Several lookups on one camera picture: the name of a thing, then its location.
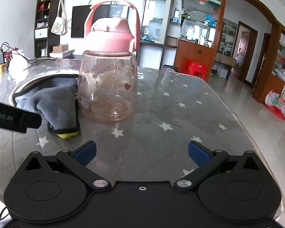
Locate grey yellow cleaning cloth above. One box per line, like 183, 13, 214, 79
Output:
13, 75, 80, 139

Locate pink lidded water bottle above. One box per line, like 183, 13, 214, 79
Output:
78, 1, 140, 124

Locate grey star tablecloth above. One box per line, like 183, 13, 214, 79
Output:
0, 58, 285, 219

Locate built-in induction cooktop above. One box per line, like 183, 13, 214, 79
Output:
8, 70, 79, 107

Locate red plastic stool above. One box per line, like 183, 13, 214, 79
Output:
182, 60, 207, 80

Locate brown cardboard box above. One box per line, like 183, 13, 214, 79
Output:
52, 44, 68, 52

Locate colourful polka dot baby seat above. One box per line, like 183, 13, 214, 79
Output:
265, 90, 285, 120

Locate purple patterned waste bin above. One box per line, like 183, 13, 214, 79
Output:
163, 64, 178, 73

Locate white canvas tote bag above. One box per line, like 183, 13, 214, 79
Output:
51, 0, 66, 36

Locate black flat television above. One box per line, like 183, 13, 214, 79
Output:
71, 4, 129, 38

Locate brown wooden display cabinet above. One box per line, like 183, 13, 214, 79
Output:
174, 0, 226, 81

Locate black power adapter with cables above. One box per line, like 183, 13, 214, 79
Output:
0, 42, 19, 70

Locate black wall shelf unit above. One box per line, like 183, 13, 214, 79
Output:
34, 0, 62, 58

